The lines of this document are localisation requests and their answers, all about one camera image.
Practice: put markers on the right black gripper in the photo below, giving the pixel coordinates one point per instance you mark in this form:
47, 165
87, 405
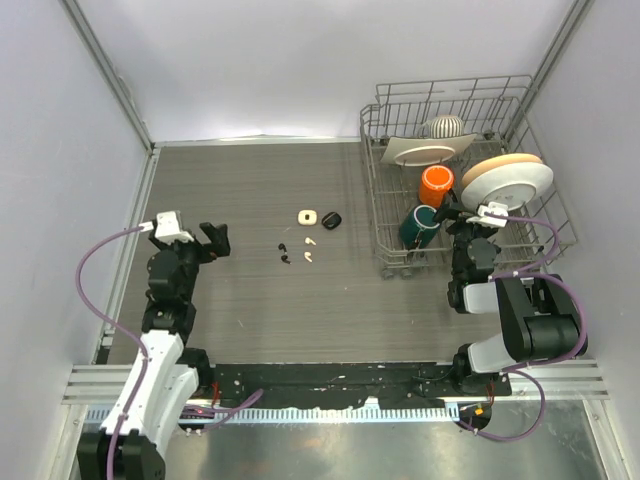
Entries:
462, 224

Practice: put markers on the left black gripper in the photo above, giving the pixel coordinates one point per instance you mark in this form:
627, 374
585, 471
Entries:
216, 237

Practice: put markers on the beige earbud charging case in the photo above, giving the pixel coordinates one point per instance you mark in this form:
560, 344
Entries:
307, 217

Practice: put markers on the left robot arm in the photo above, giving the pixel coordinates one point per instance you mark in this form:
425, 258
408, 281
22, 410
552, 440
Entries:
132, 441

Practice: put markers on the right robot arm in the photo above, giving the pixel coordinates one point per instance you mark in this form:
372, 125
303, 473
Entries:
541, 321

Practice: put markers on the black earbud charging case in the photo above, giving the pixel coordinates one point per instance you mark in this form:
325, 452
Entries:
331, 221

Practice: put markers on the teal mug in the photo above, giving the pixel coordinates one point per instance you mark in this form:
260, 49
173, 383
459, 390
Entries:
419, 227

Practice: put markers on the orange mug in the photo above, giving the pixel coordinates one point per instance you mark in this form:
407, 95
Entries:
436, 181

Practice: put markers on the white square plate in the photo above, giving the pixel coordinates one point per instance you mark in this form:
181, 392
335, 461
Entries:
414, 152

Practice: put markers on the white round plate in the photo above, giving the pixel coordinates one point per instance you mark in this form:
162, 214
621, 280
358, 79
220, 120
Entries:
513, 185

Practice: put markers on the beige round plate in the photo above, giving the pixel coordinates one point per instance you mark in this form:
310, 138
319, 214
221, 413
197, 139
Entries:
498, 161

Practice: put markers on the striped ceramic mug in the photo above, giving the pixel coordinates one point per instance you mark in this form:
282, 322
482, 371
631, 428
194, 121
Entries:
443, 126

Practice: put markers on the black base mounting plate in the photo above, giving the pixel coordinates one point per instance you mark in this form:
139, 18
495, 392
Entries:
338, 386

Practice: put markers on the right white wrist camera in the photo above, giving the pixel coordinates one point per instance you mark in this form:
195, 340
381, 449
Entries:
492, 215

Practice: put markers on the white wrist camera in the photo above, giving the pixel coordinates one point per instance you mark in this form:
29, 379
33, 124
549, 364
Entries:
168, 229
492, 215

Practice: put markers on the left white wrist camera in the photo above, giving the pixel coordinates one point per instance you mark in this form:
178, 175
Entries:
168, 229

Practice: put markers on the grey wire dish rack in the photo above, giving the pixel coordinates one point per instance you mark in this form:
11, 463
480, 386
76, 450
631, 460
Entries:
492, 108

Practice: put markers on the white slotted cable duct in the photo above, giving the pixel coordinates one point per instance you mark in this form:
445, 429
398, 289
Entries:
370, 413

